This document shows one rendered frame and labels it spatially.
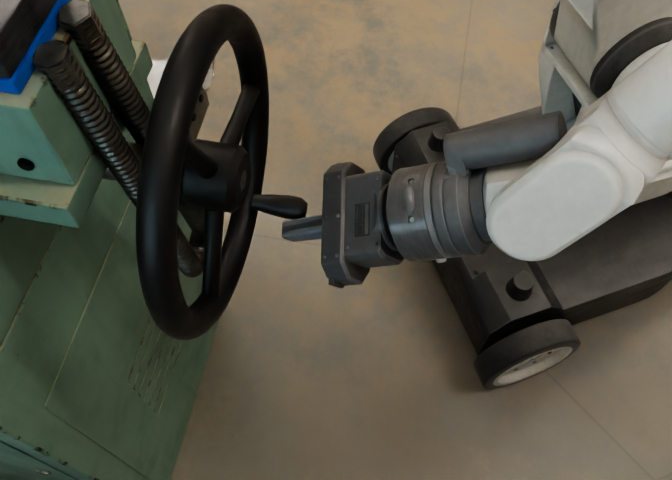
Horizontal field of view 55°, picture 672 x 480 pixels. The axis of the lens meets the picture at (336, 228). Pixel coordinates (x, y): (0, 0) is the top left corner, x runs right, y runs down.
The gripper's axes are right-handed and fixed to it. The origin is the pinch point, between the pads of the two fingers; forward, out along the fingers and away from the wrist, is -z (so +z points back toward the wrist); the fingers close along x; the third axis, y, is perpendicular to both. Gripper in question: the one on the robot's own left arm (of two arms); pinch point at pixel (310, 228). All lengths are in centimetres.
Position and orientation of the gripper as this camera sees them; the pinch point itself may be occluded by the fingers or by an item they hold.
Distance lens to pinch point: 66.5
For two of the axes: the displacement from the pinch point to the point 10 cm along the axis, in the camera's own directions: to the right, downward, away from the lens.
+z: 8.5, -1.2, -5.1
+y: -5.3, -2.3, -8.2
